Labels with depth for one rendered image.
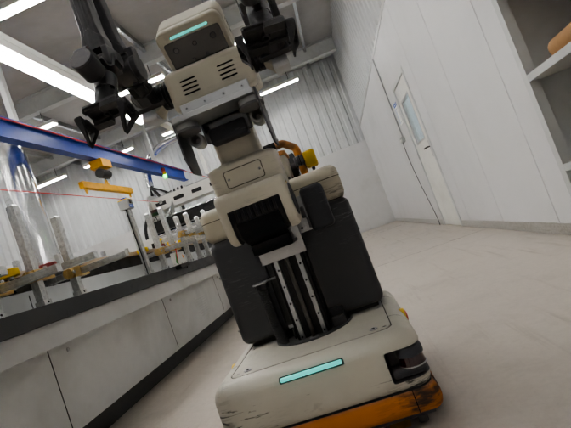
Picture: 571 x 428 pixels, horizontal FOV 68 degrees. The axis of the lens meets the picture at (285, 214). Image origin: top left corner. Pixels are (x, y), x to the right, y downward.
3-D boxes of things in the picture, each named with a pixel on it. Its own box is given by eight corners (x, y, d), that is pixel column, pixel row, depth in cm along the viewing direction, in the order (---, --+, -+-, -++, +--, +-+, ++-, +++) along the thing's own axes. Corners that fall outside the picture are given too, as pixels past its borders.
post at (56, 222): (91, 307, 205) (59, 215, 208) (87, 309, 202) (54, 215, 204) (84, 310, 206) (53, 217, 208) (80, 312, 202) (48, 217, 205)
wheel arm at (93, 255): (99, 258, 182) (96, 249, 183) (95, 259, 179) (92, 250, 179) (14, 291, 188) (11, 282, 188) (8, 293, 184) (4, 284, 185)
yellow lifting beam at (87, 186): (135, 196, 883) (130, 183, 885) (86, 192, 715) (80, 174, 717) (131, 198, 885) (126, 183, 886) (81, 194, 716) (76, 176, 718)
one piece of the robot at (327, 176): (267, 357, 179) (200, 173, 183) (391, 316, 172) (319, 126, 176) (250, 390, 145) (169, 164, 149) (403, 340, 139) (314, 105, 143)
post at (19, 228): (53, 308, 181) (17, 204, 183) (47, 311, 177) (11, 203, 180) (45, 311, 181) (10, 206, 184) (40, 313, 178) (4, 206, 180)
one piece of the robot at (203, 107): (202, 178, 134) (179, 115, 135) (284, 146, 130) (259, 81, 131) (183, 173, 118) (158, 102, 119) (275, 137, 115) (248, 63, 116)
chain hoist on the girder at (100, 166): (118, 183, 816) (110, 160, 819) (108, 182, 782) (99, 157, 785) (106, 188, 819) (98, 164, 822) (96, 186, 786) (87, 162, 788)
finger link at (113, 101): (125, 121, 97) (123, 91, 101) (98, 132, 98) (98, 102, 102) (143, 137, 103) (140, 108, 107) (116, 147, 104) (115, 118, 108)
